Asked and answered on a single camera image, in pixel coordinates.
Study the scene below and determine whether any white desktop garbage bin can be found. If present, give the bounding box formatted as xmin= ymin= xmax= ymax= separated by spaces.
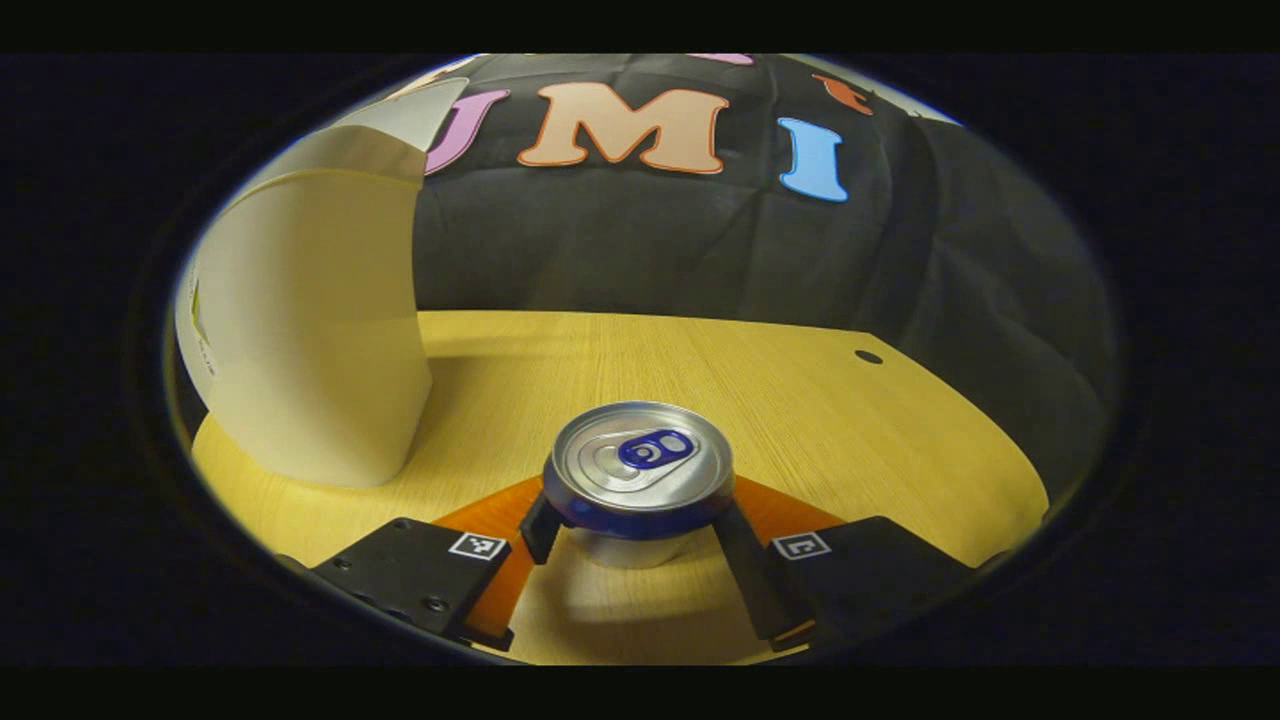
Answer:
xmin=175 ymin=75 xmax=471 ymax=489

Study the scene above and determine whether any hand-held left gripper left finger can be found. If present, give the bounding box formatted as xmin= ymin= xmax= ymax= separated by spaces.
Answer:
xmin=275 ymin=475 xmax=566 ymax=653

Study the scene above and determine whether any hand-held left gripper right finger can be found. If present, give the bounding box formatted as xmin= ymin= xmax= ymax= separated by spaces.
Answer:
xmin=710 ymin=476 xmax=991 ymax=653

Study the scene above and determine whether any wooden desktop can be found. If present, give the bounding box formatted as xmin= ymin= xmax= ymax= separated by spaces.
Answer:
xmin=190 ymin=310 xmax=1051 ymax=666

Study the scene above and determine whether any blue pop can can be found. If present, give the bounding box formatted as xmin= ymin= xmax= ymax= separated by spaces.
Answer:
xmin=542 ymin=401 xmax=736 ymax=571

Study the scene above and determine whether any black backdrop cloth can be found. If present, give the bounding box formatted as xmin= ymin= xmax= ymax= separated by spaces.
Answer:
xmin=400 ymin=53 xmax=1119 ymax=501

